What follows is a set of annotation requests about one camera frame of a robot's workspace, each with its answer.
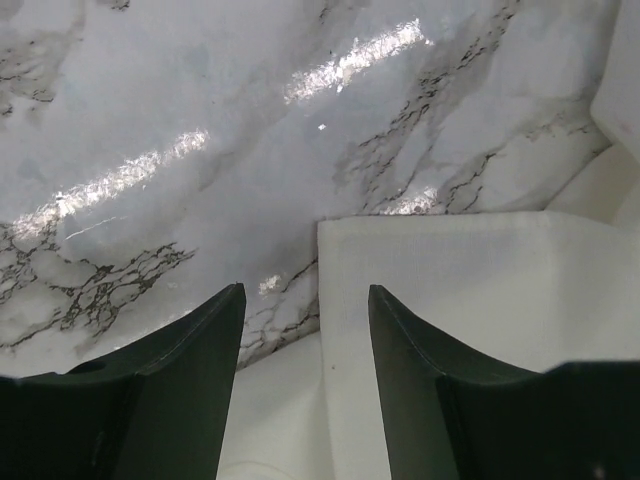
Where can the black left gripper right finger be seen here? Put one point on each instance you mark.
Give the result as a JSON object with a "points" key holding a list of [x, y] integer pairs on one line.
{"points": [[452, 412]]}

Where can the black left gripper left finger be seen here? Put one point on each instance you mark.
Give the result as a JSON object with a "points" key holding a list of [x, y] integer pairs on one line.
{"points": [[154, 409]]}

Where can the cream cloth napkin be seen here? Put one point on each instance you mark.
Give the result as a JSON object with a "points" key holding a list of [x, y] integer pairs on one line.
{"points": [[532, 289]]}

